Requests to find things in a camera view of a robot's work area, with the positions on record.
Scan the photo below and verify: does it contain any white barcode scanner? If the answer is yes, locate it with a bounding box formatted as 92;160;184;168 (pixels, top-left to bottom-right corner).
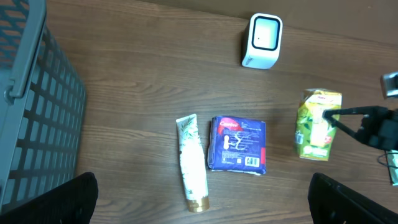
241;13;283;70

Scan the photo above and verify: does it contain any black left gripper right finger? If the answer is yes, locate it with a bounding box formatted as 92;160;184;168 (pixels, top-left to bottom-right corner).
308;172;397;224

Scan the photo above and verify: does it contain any white cream tube gold cap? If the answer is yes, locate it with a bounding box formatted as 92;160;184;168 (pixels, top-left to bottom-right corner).
176;114;210;213

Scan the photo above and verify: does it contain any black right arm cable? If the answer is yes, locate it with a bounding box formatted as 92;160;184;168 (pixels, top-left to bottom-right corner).
377;151;398;170

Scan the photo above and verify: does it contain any grey plastic mesh basket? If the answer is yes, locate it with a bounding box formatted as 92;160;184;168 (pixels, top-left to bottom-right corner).
1;0;86;213

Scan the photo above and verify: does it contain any green tea carton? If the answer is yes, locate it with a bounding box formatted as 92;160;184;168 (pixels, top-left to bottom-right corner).
294;88;343;161

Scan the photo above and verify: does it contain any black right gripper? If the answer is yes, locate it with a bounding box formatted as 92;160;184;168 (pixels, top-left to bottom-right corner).
323;106;397;151

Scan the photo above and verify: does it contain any teal snack packet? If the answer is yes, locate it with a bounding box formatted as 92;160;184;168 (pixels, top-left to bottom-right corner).
386;150;398;187

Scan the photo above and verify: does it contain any purple snack packet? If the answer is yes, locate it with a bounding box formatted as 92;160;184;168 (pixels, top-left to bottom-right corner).
207;116;266;175

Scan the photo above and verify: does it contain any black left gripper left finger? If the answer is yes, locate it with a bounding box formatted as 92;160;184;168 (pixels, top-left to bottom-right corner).
1;172;99;224

